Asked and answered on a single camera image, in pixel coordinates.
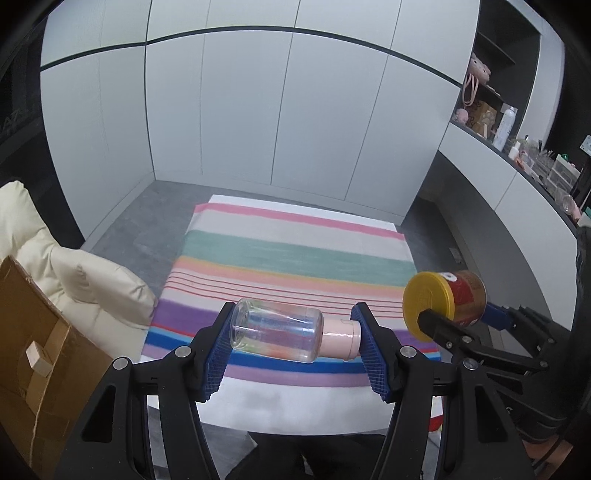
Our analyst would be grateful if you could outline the pink plush bag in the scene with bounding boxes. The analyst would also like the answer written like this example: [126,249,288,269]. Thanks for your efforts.
[462,53,491,109]

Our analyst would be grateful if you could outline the white wardrobe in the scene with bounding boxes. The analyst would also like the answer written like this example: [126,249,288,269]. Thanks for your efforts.
[39,0,481,241]

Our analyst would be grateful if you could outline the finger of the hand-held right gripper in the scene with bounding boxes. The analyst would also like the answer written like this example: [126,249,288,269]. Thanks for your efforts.
[482,302,570,345]
[418,309,550,376]

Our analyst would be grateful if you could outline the clear bottle with pink cap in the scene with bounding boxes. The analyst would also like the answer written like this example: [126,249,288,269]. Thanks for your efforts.
[229,298,362,365]

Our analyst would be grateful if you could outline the small plastic drawer organiser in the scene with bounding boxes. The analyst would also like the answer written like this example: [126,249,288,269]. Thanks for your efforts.
[547,154,581,199]

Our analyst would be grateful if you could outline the white curved counter cabinet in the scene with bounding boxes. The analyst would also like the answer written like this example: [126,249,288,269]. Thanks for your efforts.
[406,122,583,352]

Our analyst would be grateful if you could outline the brown patterned box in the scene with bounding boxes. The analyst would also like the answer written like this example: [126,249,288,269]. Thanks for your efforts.
[471,100,499,134]

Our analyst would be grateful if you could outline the striped tablecloth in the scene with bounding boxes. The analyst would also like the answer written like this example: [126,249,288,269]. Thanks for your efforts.
[198,194,444,437]

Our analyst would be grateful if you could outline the cream puffer jacket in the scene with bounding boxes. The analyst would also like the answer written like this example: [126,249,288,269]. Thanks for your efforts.
[0,181,160,330]

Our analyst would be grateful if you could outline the red can with yellow lid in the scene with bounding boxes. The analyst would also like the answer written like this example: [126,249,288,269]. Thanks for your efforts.
[402,270,488,343]

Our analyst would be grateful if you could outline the brown cardboard box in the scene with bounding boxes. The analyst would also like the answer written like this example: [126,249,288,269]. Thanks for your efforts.
[0,256,116,472]

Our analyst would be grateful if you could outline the striped colourful cloth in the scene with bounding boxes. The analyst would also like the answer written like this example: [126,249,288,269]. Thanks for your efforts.
[141,203,444,388]

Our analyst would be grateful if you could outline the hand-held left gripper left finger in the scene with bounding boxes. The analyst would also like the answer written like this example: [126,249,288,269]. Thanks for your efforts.
[55,301,237,480]

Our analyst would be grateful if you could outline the white spray bottle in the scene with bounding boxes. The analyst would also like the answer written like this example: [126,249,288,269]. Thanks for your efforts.
[493,106,519,152]

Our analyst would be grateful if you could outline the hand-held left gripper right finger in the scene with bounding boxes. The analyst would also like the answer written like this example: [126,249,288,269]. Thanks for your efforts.
[350,302,536,480]

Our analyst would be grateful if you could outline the small beige cube box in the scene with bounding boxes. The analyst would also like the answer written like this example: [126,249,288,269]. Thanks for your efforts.
[25,342,52,376]

